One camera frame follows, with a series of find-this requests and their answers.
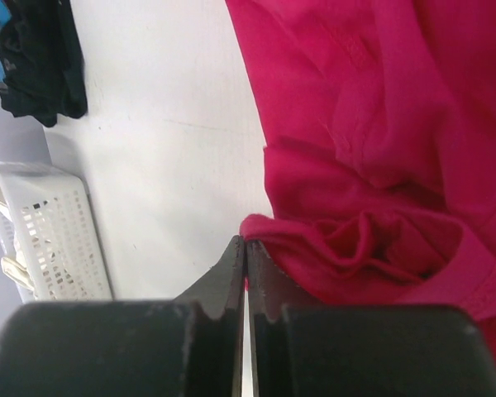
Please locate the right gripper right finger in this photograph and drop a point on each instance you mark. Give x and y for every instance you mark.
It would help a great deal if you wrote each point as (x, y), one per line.
(302, 347)

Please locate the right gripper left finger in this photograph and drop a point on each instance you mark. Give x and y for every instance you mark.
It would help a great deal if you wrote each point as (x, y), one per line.
(187, 346)

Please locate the pink t shirt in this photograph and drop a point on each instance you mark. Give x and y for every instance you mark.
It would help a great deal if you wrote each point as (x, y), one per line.
(380, 158)

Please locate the white plastic laundry basket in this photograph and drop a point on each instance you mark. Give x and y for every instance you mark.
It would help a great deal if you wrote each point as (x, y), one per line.
(54, 224)

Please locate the cream t shirt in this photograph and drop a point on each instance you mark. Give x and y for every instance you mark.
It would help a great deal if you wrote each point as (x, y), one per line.
(13, 262)

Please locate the black folded t shirt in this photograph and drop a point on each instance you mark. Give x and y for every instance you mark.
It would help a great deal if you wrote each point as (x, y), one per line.
(41, 61)

